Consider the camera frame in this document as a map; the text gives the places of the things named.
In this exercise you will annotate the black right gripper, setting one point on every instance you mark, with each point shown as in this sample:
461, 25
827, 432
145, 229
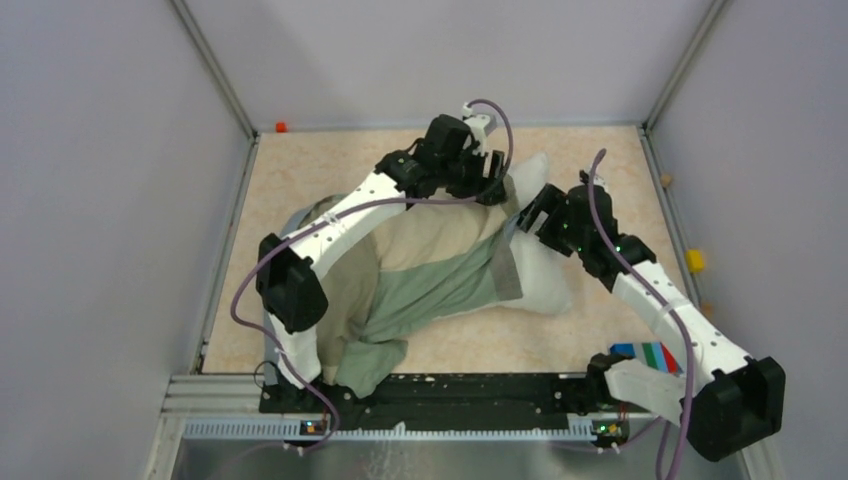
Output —
553, 202

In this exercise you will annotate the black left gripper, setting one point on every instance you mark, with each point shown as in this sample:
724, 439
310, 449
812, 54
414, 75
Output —
481, 185

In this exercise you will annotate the white pillow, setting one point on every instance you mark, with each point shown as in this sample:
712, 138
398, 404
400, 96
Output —
540, 270

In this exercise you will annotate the grey-blue and beige pillowcase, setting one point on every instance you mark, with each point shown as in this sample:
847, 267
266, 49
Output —
427, 263

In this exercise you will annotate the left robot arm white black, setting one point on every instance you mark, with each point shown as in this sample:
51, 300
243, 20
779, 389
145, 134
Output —
291, 268

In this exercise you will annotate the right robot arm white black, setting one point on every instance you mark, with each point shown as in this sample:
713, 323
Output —
723, 399

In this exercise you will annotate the small yellow block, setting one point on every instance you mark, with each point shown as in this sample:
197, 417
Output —
695, 261

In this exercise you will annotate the multicolour toy brick stack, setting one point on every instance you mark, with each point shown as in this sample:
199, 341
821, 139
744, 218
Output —
653, 354

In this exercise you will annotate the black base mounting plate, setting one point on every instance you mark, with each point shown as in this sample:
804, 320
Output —
452, 402

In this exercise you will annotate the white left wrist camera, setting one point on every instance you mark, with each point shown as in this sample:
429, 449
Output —
480, 125

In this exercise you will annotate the aluminium frame rail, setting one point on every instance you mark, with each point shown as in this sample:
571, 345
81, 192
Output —
220, 394

